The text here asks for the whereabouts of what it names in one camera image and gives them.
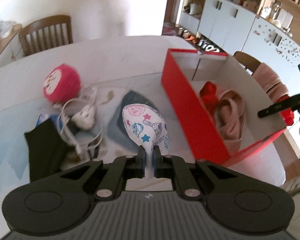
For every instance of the red garment on chair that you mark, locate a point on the red garment on chair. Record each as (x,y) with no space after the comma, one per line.
(288,116)

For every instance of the white cabinet wall unit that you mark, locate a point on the white cabinet wall unit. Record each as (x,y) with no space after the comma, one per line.
(268,30)

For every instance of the pink fluffy plush toy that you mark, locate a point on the pink fluffy plush toy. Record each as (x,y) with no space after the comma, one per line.
(62,84)

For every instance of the far wooden chair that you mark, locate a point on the far wooden chair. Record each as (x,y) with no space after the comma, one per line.
(45,34)

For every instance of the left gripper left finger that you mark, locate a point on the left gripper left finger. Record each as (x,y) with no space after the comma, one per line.
(119,172)

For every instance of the pink fleece cloth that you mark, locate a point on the pink fleece cloth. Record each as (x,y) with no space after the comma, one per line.
(231,119)

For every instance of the cartoon print face mask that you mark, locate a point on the cartoon print face mask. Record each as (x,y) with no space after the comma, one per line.
(146,127)

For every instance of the near wooden chair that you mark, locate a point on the near wooden chair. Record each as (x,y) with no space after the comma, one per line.
(249,63)

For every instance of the white plush brooch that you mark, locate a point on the white plush brooch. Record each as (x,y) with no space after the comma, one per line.
(85,119)

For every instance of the black cloth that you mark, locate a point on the black cloth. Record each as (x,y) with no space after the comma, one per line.
(46,150)

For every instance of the wooden chair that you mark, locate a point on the wooden chair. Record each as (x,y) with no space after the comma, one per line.
(45,34)
(249,63)

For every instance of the white side cabinet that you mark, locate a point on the white side cabinet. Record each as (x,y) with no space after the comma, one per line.
(10,47)

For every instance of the dark wooden door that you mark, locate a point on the dark wooden door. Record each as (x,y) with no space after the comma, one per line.
(172,12)

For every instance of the red patterned rug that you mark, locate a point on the red patterned rug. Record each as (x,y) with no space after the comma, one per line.
(170,29)

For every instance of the red and white cardboard box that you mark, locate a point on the red and white cardboard box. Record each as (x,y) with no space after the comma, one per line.
(184,74)

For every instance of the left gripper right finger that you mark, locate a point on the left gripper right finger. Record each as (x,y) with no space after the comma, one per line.
(176,169)

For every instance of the red knotted cloth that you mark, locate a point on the red knotted cloth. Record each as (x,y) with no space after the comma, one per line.
(208,96)

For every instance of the pink fringed scarf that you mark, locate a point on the pink fringed scarf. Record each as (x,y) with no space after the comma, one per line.
(270,82)

